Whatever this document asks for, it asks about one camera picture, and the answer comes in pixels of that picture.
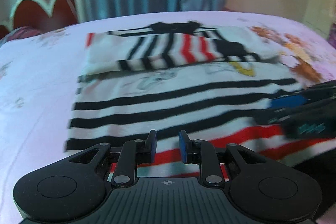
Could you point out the purple pillow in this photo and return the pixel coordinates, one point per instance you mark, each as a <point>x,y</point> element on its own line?
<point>20,33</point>

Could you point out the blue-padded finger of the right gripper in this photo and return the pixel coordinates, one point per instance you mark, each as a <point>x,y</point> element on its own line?
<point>312,94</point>

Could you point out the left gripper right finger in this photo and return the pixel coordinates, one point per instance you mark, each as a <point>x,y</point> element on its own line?
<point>204,154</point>

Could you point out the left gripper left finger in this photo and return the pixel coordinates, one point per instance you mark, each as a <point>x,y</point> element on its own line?
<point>133,153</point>

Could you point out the striped red black white garment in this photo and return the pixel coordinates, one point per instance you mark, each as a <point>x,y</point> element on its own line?
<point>212,82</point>

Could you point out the red white scalloped headboard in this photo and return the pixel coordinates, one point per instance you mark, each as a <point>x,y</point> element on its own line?
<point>43,15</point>

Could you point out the floral white bed sheet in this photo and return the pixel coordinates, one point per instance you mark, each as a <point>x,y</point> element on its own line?
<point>42,183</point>

